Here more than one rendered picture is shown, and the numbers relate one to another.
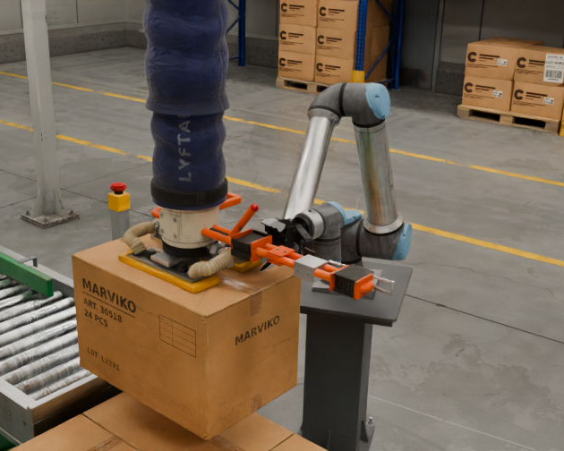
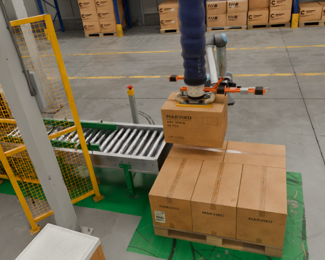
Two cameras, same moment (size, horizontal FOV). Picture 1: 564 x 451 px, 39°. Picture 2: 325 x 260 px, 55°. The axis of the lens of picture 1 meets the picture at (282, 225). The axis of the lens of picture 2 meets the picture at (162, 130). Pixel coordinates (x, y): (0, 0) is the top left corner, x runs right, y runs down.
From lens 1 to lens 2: 1.63 m
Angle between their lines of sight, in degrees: 19
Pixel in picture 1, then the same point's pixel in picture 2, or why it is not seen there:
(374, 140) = (224, 50)
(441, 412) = (233, 128)
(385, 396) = not seen: hidden behind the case
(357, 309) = not seen: hidden behind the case
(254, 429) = not seen: hidden behind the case
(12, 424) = (146, 167)
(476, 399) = (239, 121)
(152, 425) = (190, 152)
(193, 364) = (216, 127)
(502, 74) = (173, 14)
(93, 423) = (173, 157)
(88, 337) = (168, 132)
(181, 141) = (198, 64)
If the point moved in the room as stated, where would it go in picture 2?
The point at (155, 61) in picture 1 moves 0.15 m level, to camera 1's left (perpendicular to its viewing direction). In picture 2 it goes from (190, 42) to (174, 46)
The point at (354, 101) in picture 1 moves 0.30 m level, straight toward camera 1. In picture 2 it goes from (218, 39) to (232, 46)
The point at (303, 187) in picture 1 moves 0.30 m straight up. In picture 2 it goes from (214, 69) to (213, 42)
